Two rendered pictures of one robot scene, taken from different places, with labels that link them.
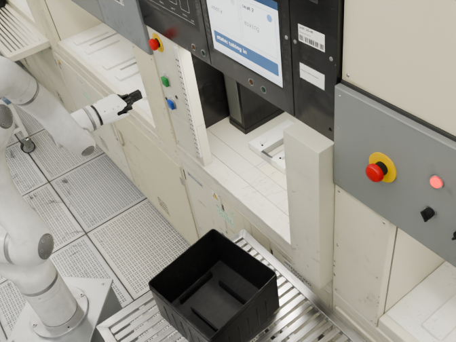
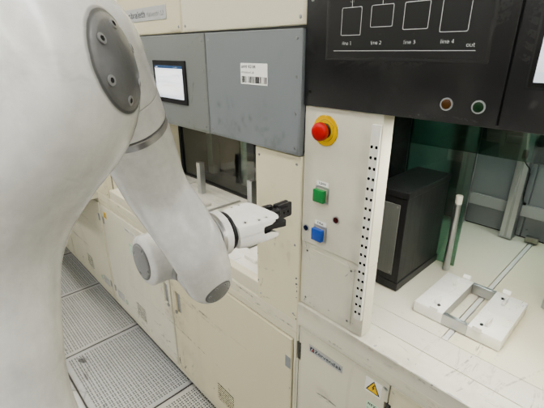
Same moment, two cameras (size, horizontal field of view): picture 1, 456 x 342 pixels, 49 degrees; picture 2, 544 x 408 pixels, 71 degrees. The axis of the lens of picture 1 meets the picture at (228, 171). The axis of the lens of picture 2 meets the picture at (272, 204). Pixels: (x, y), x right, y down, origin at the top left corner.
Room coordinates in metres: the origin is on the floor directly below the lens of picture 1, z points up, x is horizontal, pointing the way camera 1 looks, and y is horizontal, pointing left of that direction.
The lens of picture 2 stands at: (0.77, 0.47, 1.51)
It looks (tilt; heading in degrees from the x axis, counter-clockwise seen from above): 22 degrees down; 346
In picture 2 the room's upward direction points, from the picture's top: straight up
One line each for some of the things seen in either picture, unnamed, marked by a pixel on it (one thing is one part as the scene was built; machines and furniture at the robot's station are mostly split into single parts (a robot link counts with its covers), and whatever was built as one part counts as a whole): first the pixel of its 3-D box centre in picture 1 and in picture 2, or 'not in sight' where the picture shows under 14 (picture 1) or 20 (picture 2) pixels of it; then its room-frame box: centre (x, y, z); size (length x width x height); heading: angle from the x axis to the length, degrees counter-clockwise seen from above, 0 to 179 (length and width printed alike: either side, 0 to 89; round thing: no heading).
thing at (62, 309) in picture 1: (49, 296); not in sight; (0.97, 0.63, 0.85); 0.19 x 0.19 x 0.18
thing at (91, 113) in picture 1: (91, 117); (216, 233); (1.40, 0.42, 1.20); 0.09 x 0.03 x 0.08; 30
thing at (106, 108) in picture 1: (108, 109); (243, 224); (1.43, 0.36, 1.20); 0.11 x 0.10 x 0.07; 120
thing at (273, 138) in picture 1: (286, 144); (470, 304); (1.45, -0.24, 0.89); 0.22 x 0.21 x 0.04; 120
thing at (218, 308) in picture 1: (215, 294); not in sight; (0.87, 0.10, 0.85); 0.28 x 0.28 x 0.17; 38
